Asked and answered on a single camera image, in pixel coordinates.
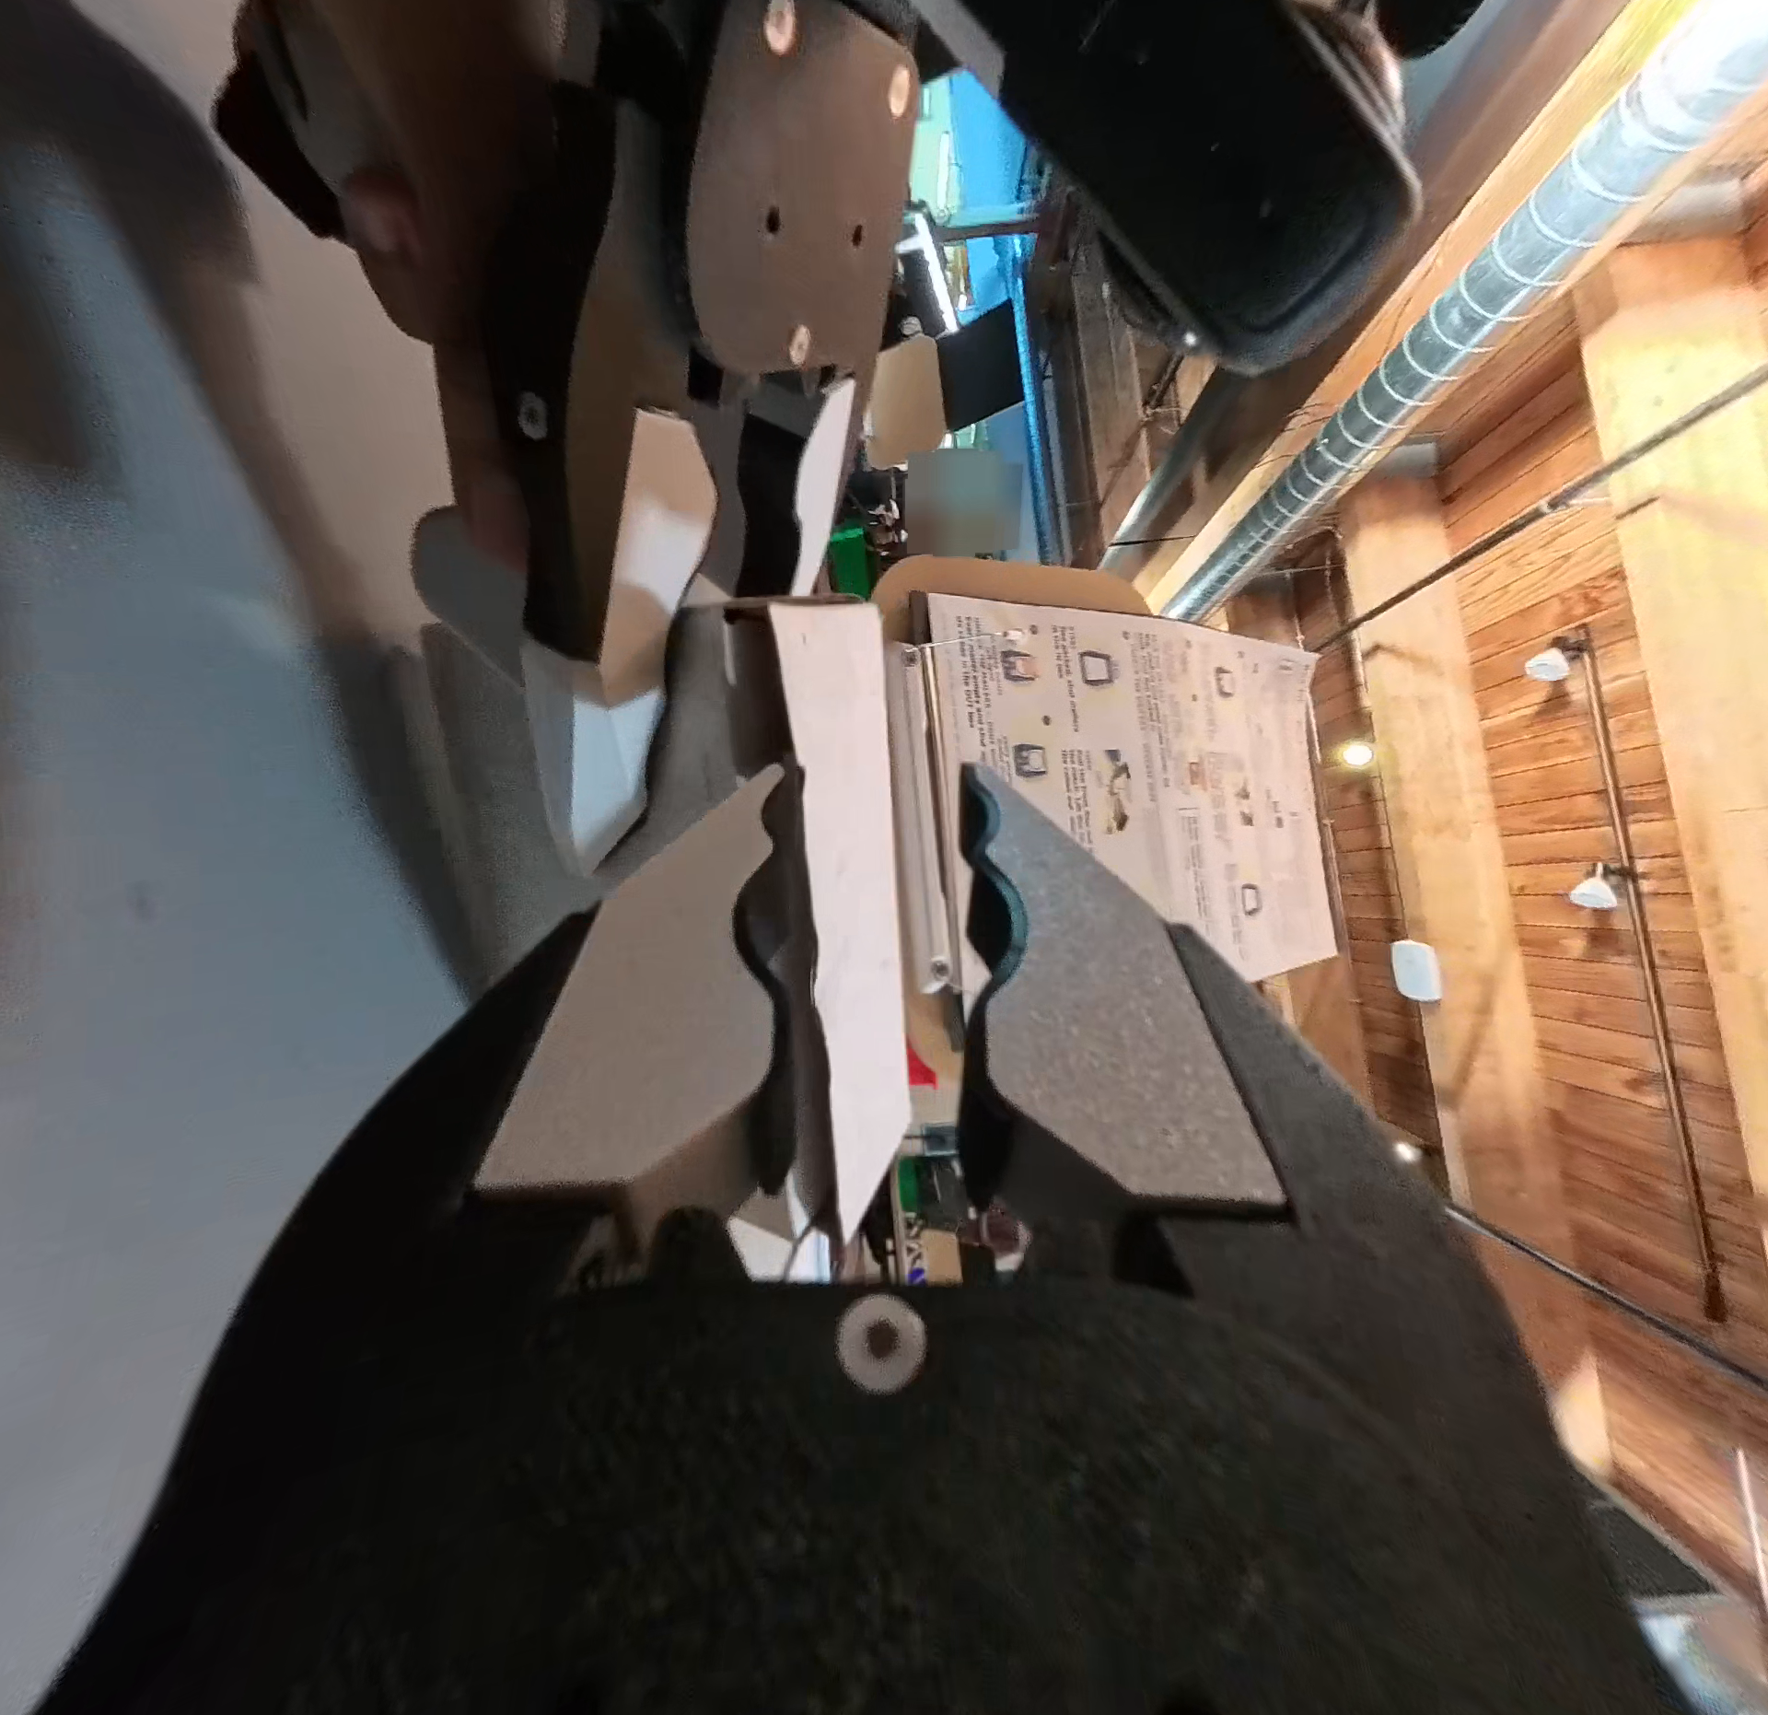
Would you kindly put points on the dark lamp pole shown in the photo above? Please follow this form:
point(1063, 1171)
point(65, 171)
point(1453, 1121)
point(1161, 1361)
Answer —
point(1650, 983)

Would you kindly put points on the person's left hand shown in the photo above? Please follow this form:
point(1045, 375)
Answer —
point(455, 114)

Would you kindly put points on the silver spiral air duct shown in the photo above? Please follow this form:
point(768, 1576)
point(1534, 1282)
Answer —
point(1450, 320)

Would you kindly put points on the white wall lamp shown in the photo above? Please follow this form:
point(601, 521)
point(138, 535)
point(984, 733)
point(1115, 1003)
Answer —
point(1593, 889)
point(1551, 664)

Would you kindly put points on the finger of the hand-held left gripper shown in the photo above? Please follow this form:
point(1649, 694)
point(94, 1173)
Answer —
point(829, 486)
point(671, 556)

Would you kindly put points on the printed instruction sheet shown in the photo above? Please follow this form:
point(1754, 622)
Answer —
point(1173, 790)

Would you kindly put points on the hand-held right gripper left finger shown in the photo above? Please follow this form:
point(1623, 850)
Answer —
point(649, 1038)

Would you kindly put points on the green crate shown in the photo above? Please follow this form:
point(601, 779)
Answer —
point(853, 563)

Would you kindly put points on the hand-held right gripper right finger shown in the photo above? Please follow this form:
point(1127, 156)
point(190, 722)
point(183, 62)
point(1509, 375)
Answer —
point(1118, 1053)

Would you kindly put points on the grey cardboard box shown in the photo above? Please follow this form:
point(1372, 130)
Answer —
point(849, 845)

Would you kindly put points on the white wall device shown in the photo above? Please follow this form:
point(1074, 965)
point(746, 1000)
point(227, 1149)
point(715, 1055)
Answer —
point(1417, 972)

